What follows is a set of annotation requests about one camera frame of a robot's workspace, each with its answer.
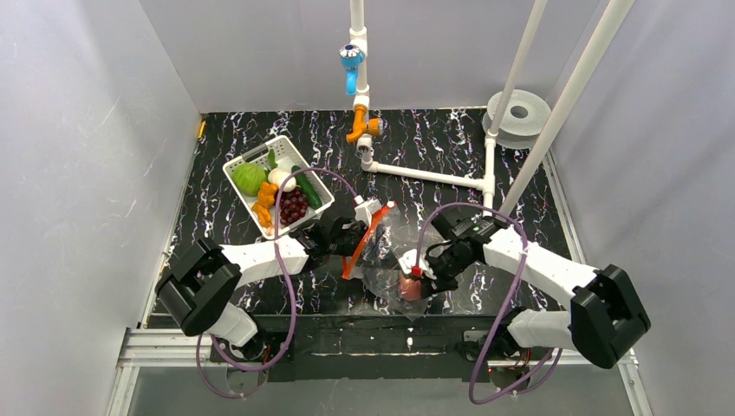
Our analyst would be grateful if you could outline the clear zip top bag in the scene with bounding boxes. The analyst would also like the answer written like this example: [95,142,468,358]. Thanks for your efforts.
[341,201,428,321]

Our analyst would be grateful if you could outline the white filament spool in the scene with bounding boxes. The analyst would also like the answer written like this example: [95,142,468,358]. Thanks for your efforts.
[496,89,551,150]

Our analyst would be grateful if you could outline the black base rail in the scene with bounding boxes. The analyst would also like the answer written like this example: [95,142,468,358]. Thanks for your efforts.
[206,312,552,383]

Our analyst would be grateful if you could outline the fake green cucumber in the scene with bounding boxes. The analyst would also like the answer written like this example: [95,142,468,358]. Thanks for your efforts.
[295,172,322,210]

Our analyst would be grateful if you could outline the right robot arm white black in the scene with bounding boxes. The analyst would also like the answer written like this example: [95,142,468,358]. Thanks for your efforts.
[407,213,651,369]

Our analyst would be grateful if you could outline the fake purple grapes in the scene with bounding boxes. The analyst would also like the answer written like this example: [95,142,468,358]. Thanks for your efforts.
[279,187,310,226]

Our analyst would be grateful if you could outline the white PVC pipe frame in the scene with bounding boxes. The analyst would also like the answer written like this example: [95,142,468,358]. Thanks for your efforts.
[347,0,637,217]

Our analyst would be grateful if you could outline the white perforated plastic basket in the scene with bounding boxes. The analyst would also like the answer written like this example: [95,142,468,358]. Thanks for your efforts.
[223,135,335,239]

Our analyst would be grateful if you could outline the fake orange ginger root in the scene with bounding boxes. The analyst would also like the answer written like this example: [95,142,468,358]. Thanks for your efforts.
[251,182,278,228]

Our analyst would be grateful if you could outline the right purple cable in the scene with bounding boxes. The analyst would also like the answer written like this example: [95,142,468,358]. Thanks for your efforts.
[414,202,565,406]

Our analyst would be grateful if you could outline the purple cable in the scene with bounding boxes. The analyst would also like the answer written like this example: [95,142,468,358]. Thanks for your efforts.
[195,167,364,400]
[414,202,565,406]

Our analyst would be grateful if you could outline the fake green cabbage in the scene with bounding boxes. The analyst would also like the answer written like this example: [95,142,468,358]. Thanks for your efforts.
[231,162,267,197]

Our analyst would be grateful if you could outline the fake red apple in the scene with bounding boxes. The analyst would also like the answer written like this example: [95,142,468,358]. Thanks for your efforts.
[398,278,423,302]

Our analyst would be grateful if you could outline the orange faucet valve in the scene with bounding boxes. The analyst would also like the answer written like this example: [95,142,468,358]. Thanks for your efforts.
[346,104,384,144]

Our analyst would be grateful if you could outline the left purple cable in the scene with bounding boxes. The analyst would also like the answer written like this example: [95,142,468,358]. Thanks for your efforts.
[195,167,364,400]

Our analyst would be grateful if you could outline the blue faucet valve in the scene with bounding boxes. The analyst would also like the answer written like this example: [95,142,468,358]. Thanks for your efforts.
[339,43,365,95]

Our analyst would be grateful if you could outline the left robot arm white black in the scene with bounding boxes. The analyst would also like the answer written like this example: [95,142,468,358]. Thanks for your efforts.
[155,217,368,347]

